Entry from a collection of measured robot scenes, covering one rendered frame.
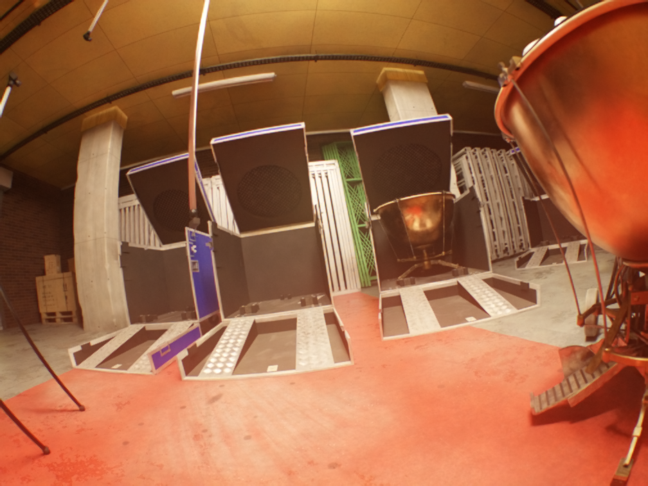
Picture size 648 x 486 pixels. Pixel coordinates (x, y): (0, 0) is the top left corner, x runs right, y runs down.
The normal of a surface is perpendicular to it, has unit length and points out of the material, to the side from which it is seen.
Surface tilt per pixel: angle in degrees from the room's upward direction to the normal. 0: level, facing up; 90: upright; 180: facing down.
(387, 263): 90
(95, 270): 90
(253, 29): 180
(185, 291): 90
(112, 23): 180
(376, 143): 142
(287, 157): 138
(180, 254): 90
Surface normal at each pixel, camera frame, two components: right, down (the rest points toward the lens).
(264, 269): 0.05, -0.08
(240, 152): 0.15, 0.68
